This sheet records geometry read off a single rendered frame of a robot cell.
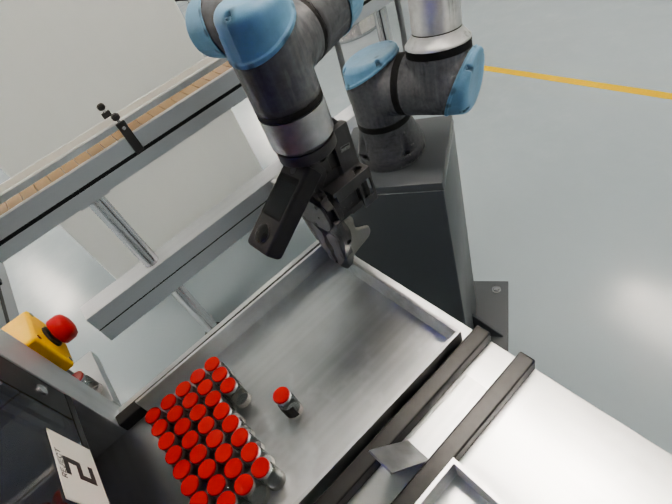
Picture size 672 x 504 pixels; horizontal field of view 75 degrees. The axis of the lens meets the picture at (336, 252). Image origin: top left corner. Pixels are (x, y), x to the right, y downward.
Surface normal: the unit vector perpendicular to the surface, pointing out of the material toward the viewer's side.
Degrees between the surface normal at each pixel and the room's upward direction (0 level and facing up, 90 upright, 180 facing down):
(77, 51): 90
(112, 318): 90
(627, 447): 0
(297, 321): 0
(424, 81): 83
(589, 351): 0
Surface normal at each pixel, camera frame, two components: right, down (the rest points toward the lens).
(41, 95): 0.63, 0.41
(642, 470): -0.29, -0.66
